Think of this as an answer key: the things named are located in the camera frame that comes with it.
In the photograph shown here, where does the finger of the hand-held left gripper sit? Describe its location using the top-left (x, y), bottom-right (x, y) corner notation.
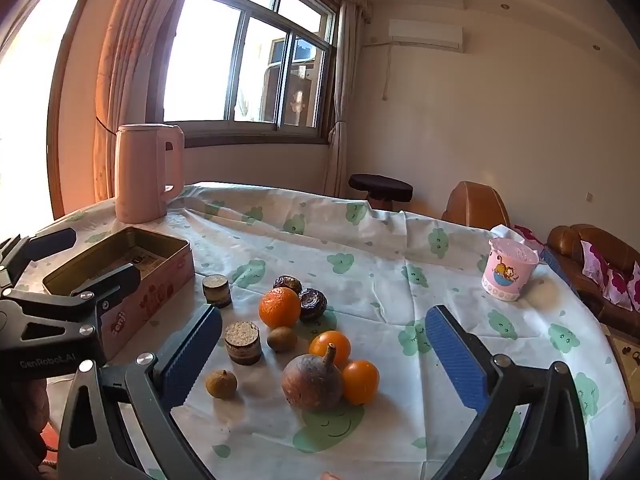
top-left (0, 262), bottom-right (142, 333)
top-left (0, 227), bottom-right (77, 288)

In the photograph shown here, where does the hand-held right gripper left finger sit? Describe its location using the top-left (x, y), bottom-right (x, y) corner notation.
top-left (56, 304), bottom-right (223, 480)

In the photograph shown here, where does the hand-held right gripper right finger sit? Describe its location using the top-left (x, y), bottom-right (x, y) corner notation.
top-left (425, 304), bottom-right (591, 480)

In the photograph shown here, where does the small olive-brown fruit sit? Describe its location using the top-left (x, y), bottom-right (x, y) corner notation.
top-left (266, 326), bottom-right (297, 353)
top-left (206, 370), bottom-right (238, 401)

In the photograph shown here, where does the pink tin box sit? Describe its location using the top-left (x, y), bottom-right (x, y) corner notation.
top-left (41, 226), bottom-right (196, 363)

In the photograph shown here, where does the short sugarcane piece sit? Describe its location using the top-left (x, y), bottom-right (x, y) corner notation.
top-left (224, 321), bottom-right (263, 365)
top-left (202, 274), bottom-right (232, 308)

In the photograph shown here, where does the small smooth orange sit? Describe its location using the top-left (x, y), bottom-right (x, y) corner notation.
top-left (342, 360), bottom-right (381, 406)
top-left (308, 330), bottom-right (352, 370)

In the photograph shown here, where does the large orange mandarin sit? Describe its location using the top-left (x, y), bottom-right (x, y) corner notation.
top-left (258, 287), bottom-right (302, 329)

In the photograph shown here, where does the brown round fruit with stem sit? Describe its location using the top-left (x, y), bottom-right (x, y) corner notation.
top-left (281, 342), bottom-right (345, 413)

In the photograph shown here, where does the person's left hand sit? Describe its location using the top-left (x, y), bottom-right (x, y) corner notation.
top-left (15, 377), bottom-right (51, 466)

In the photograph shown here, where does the pink cartoon cup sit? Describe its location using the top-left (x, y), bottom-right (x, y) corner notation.
top-left (481, 237), bottom-right (541, 302)

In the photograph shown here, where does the pink electric kettle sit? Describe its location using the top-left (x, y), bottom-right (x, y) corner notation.
top-left (114, 123), bottom-right (186, 224)

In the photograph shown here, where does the brown leather sofa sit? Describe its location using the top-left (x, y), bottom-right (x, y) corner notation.
top-left (545, 224), bottom-right (640, 346)

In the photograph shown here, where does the cloud-print white tablecloth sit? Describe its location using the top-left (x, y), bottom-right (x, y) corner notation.
top-left (0, 181), bottom-right (636, 480)

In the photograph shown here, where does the pink floral pillow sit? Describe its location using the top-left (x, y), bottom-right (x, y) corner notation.
top-left (581, 240), bottom-right (632, 306)
top-left (627, 260), bottom-right (640, 313)

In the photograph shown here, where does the dark round stool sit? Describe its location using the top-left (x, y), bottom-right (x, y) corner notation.
top-left (348, 173), bottom-right (414, 211)

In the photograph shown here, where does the wide pink curtain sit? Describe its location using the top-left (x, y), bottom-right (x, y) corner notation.
top-left (92, 0), bottom-right (196, 201)

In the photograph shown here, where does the sliding glass window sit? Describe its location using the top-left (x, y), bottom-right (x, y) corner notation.
top-left (150, 0), bottom-right (341, 148)

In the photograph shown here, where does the narrow tied beige curtain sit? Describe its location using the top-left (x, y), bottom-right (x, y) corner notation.
top-left (322, 0), bottom-right (373, 198)

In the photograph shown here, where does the white air conditioner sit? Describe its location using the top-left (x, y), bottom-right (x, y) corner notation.
top-left (387, 19), bottom-right (463, 52)

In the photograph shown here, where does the wooden door frame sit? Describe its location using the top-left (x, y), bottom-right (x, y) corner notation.
top-left (47, 0), bottom-right (108, 221)

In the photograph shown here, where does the white air conditioner hose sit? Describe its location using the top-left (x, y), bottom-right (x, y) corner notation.
top-left (362, 40), bottom-right (393, 103)

